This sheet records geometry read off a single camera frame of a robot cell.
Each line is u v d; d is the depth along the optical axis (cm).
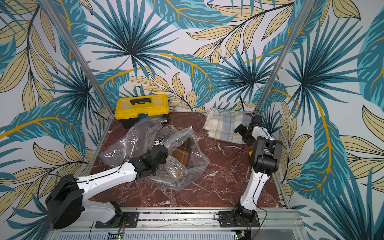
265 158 56
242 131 94
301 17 72
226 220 73
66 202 40
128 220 73
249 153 97
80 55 86
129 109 100
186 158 90
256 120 84
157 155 62
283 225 74
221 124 107
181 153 92
